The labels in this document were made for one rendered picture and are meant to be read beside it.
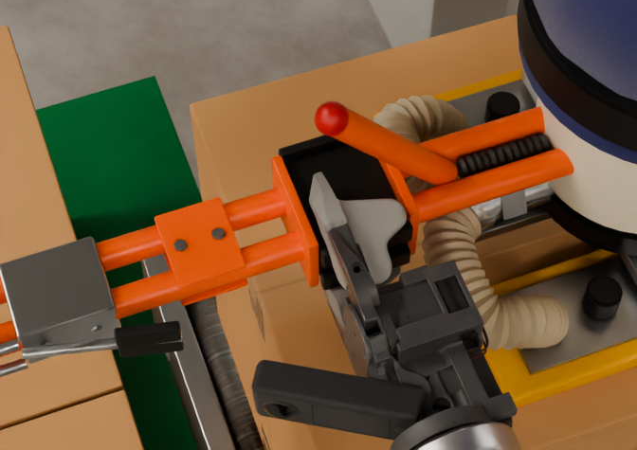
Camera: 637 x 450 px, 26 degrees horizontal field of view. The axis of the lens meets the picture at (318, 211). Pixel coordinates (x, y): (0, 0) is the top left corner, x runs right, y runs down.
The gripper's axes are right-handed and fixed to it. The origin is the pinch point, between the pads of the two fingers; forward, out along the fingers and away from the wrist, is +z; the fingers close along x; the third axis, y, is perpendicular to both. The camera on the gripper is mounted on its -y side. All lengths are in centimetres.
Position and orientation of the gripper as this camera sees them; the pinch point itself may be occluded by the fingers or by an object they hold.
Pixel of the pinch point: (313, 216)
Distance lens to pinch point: 100.7
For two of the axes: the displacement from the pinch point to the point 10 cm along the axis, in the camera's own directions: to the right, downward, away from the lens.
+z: -3.5, -8.0, 4.9
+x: 0.0, -5.3, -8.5
